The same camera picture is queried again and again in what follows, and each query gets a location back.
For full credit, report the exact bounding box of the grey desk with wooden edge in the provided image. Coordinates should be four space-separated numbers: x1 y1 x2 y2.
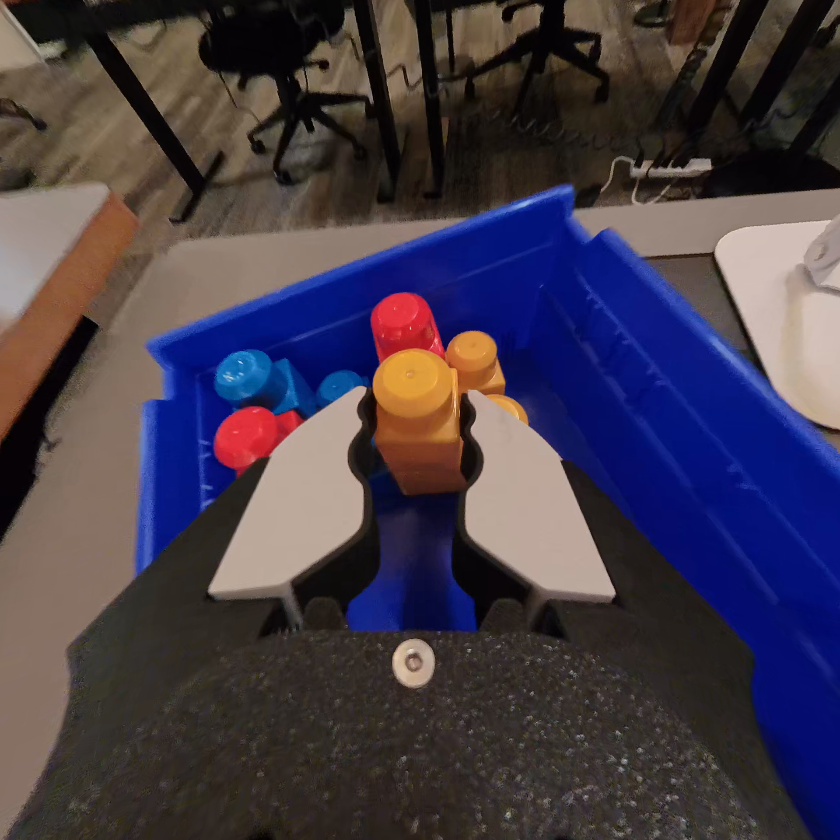
0 184 140 442

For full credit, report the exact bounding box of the black-legged desk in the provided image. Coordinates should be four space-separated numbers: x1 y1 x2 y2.
656 0 840 160
10 0 227 225
351 0 450 203

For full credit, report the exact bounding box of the yellow mega block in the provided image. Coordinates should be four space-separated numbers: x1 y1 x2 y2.
372 350 468 495
446 331 530 427

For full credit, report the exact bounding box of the blue plastic bin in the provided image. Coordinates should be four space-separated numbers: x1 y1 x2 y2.
136 185 840 840

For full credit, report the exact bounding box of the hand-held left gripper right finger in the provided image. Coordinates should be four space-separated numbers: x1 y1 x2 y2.
453 390 618 618

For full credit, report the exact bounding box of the white cable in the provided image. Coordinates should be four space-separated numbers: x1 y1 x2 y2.
600 156 677 206

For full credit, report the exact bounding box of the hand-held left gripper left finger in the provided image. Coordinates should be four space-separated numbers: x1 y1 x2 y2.
207 386 382 614

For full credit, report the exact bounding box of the black office chair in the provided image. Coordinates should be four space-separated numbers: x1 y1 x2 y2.
197 0 375 186
453 0 611 105

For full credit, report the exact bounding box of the white power strip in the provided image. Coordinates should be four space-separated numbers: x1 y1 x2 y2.
630 157 714 179

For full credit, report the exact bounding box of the red mega block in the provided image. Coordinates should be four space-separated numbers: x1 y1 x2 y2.
213 407 305 475
371 293 447 363

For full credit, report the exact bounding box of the blue mega block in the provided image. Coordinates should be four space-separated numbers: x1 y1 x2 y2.
214 351 317 421
317 371 370 409

